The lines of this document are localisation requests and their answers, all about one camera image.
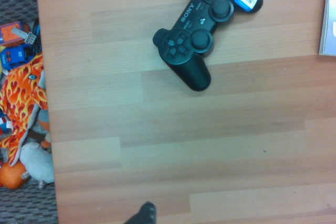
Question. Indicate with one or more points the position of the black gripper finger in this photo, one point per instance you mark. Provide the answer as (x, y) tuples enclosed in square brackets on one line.
[(143, 214)]

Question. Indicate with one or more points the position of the black Sony gamepad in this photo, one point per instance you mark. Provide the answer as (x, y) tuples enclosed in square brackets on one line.
[(194, 72)]

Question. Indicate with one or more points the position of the white plush toy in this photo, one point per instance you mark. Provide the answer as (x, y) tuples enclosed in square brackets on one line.
[(36, 161)]

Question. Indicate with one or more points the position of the orange ball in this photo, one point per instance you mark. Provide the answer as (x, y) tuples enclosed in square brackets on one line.
[(10, 176)]

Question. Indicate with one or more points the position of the orange flame dolphin plush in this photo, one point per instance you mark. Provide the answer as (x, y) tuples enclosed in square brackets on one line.
[(21, 93)]

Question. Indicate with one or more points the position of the blue police toy car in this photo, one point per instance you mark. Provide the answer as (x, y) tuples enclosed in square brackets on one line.
[(15, 56)]

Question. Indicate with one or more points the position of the orange toy truck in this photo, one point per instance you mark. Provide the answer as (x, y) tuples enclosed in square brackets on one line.
[(7, 35)]

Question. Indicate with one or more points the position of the grey book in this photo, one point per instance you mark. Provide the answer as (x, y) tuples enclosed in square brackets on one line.
[(331, 11)]

